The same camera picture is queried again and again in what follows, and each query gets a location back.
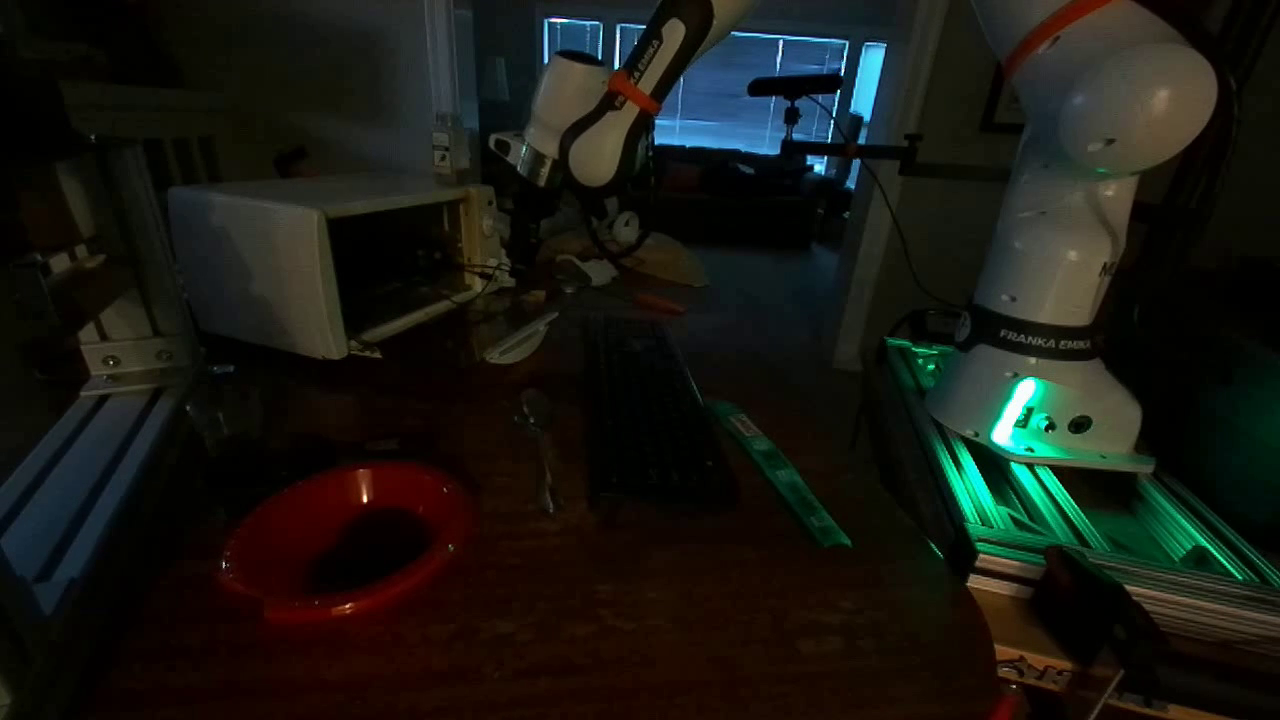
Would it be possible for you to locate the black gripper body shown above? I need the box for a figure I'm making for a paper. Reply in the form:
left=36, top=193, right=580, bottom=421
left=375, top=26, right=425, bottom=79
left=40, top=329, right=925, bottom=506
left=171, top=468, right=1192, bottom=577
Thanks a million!
left=498, top=170, right=591, bottom=276

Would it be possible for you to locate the white oval object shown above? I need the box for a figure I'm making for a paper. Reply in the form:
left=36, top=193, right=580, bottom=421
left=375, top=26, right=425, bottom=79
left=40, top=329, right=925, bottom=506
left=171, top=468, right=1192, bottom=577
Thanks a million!
left=481, top=308, right=563, bottom=369

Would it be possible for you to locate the aluminium robot base platform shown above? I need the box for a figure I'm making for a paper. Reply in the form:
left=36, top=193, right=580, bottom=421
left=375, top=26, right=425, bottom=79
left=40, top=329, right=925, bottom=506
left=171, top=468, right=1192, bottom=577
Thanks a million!
left=872, top=333, right=1280, bottom=644

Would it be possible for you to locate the white round object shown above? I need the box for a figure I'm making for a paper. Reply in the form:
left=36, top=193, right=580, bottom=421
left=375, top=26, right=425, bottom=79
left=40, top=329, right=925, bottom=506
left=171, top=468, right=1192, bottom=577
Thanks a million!
left=589, top=198, right=651, bottom=261

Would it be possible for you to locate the clear glass jar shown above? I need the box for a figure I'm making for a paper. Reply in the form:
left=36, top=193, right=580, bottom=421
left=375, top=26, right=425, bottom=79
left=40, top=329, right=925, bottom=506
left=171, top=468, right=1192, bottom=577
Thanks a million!
left=426, top=115, right=475, bottom=190

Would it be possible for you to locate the red marker pen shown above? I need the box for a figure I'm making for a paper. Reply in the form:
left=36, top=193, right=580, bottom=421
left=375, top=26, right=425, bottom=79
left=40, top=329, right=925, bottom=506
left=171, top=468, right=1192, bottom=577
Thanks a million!
left=630, top=283, right=704, bottom=325

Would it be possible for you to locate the beige paper bag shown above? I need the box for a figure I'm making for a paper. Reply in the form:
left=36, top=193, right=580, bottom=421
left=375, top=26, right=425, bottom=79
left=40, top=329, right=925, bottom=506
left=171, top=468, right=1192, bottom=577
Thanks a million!
left=624, top=227, right=711, bottom=294

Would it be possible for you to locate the black computer keyboard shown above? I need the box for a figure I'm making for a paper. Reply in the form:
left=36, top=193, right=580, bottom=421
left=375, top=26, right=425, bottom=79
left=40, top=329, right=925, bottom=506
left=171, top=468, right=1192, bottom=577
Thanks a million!
left=580, top=312, right=739, bottom=511

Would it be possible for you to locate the large multi-pane window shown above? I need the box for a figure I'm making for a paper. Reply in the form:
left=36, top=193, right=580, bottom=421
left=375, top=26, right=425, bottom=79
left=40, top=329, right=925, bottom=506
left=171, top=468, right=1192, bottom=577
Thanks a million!
left=536, top=12, right=892, bottom=156

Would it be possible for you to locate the white microwave oven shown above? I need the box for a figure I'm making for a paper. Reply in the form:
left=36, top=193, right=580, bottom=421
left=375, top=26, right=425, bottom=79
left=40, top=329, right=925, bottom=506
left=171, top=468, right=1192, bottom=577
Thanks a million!
left=165, top=174, right=521, bottom=366

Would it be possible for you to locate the black tripod stand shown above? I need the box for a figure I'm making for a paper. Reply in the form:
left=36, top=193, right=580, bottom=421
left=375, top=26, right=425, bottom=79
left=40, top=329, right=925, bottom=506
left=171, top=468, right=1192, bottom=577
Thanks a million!
left=742, top=70, right=1017, bottom=184

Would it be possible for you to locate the green flat ruler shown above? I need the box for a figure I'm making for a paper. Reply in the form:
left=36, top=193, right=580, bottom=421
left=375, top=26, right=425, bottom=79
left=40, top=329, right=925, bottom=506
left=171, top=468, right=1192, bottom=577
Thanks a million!
left=704, top=396, right=857, bottom=552

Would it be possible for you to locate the red plastic bowl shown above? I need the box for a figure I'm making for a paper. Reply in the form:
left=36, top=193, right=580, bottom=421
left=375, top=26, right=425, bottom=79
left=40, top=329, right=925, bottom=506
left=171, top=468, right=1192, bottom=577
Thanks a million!
left=211, top=459, right=481, bottom=633

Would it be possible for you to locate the black clamp block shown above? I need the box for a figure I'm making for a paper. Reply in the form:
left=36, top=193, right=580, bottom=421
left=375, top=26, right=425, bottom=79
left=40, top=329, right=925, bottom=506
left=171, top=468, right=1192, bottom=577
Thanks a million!
left=1030, top=546, right=1170, bottom=672

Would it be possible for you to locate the dark framed wall picture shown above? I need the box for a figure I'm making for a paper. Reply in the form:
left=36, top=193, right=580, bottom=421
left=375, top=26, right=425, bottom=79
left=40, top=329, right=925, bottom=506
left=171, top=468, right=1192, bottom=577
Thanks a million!
left=974, top=57, right=1030, bottom=137

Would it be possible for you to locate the aluminium extrusion frame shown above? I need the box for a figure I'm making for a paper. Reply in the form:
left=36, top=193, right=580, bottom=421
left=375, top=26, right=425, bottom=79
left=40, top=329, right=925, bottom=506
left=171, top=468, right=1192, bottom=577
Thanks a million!
left=0, top=78, right=202, bottom=720

